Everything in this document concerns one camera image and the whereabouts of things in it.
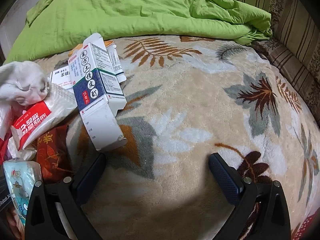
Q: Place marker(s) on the white red wipes packet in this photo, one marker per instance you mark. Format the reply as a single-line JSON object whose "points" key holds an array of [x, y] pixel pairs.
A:
{"points": [[50, 110]]}

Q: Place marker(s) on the tall white blue medicine box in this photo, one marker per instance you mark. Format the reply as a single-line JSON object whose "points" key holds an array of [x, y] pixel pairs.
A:
{"points": [[90, 80]]}

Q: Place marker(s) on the light blue tissue pack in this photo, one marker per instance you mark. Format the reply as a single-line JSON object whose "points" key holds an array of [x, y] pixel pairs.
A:
{"points": [[17, 180]]}

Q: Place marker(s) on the dark red snack packet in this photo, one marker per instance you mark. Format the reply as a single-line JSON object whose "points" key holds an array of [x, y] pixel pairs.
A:
{"points": [[52, 152]]}

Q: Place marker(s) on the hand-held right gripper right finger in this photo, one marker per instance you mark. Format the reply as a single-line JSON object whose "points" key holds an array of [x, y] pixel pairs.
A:
{"points": [[225, 180]]}

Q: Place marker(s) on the flat striped cushion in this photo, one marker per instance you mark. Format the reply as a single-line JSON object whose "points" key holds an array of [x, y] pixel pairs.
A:
{"points": [[287, 62]]}

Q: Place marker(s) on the large striped cushion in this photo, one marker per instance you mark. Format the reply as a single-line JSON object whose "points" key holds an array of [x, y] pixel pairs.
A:
{"points": [[295, 10]]}

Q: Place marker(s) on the orange box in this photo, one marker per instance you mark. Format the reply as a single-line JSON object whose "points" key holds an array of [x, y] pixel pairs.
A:
{"points": [[108, 43]]}

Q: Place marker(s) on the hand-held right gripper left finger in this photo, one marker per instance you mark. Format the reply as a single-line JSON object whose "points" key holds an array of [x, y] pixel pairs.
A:
{"points": [[87, 182]]}

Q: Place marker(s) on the white knit glove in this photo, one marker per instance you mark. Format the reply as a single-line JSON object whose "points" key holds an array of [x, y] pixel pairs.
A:
{"points": [[22, 80]]}

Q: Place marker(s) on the leaf print blanket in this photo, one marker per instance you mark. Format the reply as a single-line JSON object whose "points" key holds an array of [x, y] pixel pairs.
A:
{"points": [[187, 92]]}

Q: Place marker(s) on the small white tube box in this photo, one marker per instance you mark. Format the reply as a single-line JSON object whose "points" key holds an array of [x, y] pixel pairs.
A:
{"points": [[117, 65]]}

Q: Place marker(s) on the green quilt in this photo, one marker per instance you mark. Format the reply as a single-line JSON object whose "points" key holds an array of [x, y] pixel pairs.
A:
{"points": [[125, 10]]}

